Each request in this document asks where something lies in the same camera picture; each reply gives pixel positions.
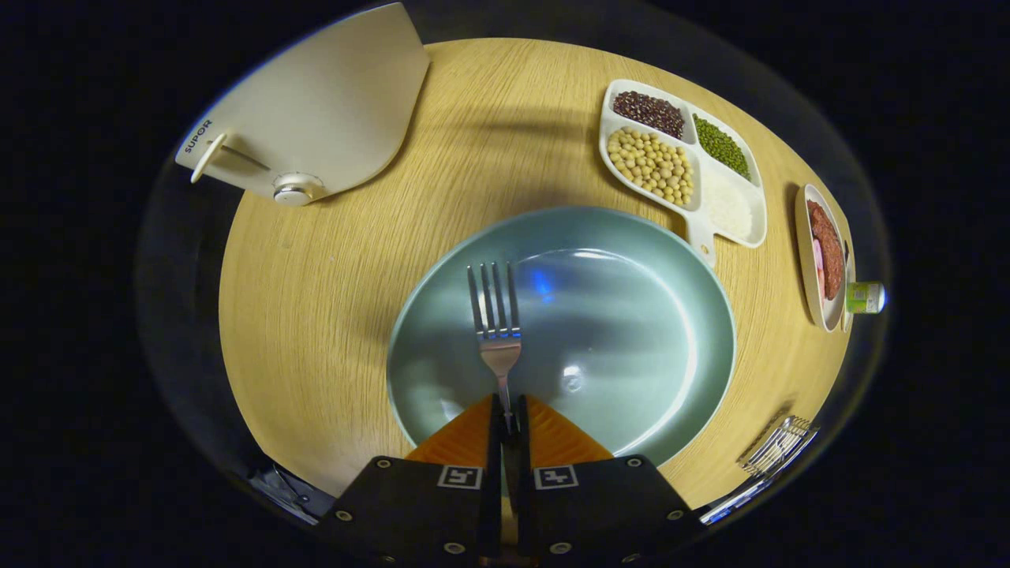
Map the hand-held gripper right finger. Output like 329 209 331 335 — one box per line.
513 393 703 565

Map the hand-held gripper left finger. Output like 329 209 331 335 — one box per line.
316 393 506 565

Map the silver fork with wooden handle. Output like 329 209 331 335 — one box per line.
466 262 523 435

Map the light blue plate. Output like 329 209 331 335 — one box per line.
386 207 737 468

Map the white divided tray of beans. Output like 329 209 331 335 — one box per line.
598 79 768 269

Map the white plate of food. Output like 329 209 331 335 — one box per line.
794 184 849 333

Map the brown steak piece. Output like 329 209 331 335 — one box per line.
806 200 845 301

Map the green label drink bottle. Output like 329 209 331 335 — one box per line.
844 281 887 315

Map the cream white toaster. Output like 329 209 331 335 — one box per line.
175 2 431 207

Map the metal wire cutlery rack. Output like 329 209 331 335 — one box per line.
738 416 820 478

